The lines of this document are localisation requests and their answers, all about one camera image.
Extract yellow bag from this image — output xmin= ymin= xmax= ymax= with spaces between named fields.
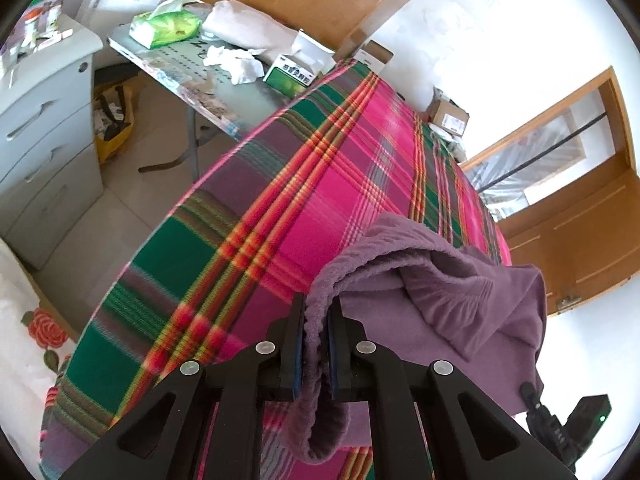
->
xmin=92 ymin=77 xmax=136 ymax=163

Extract clear plastic door curtain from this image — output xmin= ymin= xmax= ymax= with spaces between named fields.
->
xmin=467 ymin=105 xmax=586 ymax=221

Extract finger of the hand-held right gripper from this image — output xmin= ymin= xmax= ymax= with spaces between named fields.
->
xmin=518 ymin=381 xmax=551 ymax=426

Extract crumpled white tissues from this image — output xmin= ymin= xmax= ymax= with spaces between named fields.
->
xmin=202 ymin=45 xmax=266 ymax=86

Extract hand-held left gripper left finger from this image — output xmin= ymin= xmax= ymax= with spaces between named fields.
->
xmin=60 ymin=292 xmax=307 ymax=480

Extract green tissue pack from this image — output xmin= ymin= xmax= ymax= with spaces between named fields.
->
xmin=129 ymin=0 xmax=203 ymax=51

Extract printed folding table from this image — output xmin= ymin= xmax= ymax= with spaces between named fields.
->
xmin=107 ymin=5 xmax=336 ymax=173

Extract plaid bed sheet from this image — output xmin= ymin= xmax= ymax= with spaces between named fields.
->
xmin=39 ymin=57 xmax=513 ymax=480

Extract bottles on cabinet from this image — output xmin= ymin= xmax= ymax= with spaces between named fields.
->
xmin=0 ymin=0 xmax=68 ymax=56

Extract white floral quilt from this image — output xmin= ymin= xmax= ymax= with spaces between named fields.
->
xmin=0 ymin=237 xmax=78 ymax=480

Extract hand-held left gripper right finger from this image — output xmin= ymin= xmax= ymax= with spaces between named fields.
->
xmin=327 ymin=296 xmax=576 ymax=480

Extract brown cardboard box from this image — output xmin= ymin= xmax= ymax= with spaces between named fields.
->
xmin=427 ymin=87 xmax=471 ymax=136

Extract white cardboard box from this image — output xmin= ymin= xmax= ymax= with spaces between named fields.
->
xmin=357 ymin=40 xmax=393 ymax=73

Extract open white carton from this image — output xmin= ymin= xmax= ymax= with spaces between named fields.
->
xmin=280 ymin=30 xmax=337 ymax=78

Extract wooden door frame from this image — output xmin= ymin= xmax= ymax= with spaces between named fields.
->
xmin=460 ymin=66 xmax=632 ymax=221

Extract pale pink cloth bag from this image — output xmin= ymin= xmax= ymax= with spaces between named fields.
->
xmin=200 ymin=0 xmax=301 ymax=63

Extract green medicine box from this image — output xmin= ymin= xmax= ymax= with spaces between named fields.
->
xmin=262 ymin=52 xmax=321 ymax=98

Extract black curtain strip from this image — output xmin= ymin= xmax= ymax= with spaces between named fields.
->
xmin=475 ymin=112 xmax=610 ymax=188

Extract wooden door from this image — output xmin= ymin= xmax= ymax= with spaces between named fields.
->
xmin=497 ymin=170 xmax=640 ymax=318

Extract purple fleece pants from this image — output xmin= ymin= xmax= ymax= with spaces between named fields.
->
xmin=280 ymin=211 xmax=548 ymax=463

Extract white drawer cabinet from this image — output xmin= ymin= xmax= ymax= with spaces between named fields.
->
xmin=0 ymin=10 xmax=106 ymax=271

